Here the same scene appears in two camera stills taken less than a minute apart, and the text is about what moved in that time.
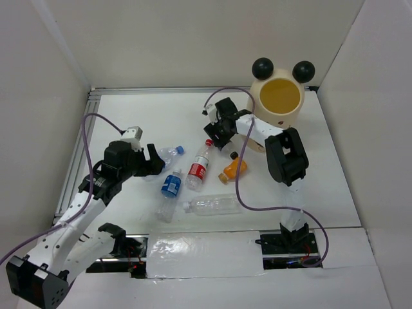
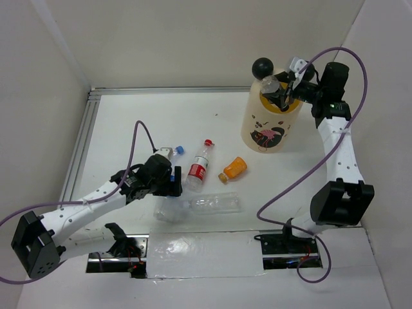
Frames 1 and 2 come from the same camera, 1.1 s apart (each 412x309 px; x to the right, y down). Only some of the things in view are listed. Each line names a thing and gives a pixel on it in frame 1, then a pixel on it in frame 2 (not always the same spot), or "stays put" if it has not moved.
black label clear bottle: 230,149 -> 269,84
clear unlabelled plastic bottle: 215,205 stays put
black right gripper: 212,131 -> 278,98
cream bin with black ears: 279,96 stays put
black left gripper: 152,167 -> 170,188
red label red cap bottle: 194,177 stays put
